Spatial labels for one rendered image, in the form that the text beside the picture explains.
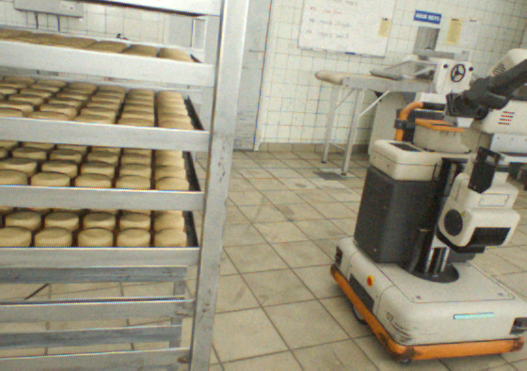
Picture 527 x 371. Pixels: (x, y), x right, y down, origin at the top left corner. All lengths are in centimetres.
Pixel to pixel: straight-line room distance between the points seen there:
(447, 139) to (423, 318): 75
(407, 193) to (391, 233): 19
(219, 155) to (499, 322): 171
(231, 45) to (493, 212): 148
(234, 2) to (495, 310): 177
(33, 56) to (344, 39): 462
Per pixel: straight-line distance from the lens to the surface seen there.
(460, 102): 168
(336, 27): 503
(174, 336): 128
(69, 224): 77
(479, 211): 186
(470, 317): 201
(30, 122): 63
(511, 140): 182
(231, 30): 57
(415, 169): 198
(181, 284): 121
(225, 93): 58
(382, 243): 205
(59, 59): 61
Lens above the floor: 120
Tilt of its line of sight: 18 degrees down
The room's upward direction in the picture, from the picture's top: 7 degrees clockwise
